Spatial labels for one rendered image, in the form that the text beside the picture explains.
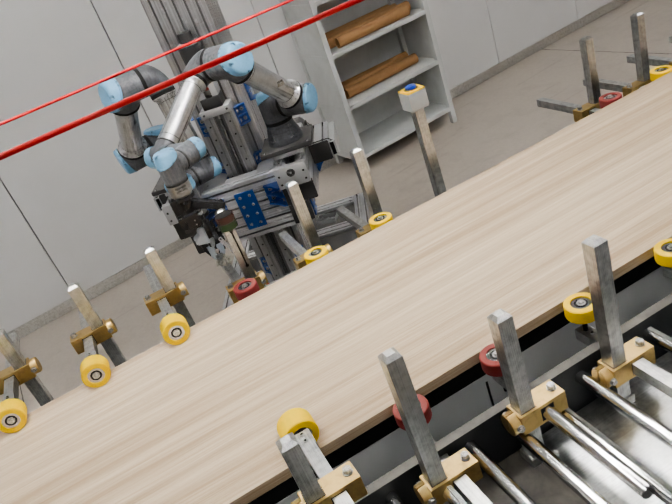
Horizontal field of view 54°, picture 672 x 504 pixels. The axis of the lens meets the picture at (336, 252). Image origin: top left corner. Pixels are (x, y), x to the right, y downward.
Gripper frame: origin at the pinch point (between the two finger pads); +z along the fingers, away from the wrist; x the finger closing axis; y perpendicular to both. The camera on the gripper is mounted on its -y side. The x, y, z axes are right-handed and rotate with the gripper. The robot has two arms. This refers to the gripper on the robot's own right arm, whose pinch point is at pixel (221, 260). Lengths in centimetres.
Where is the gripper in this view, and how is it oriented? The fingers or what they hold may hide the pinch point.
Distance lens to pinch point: 256.4
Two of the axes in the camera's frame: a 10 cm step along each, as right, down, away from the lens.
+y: -4.0, -3.3, 8.6
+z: 3.2, 8.2, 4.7
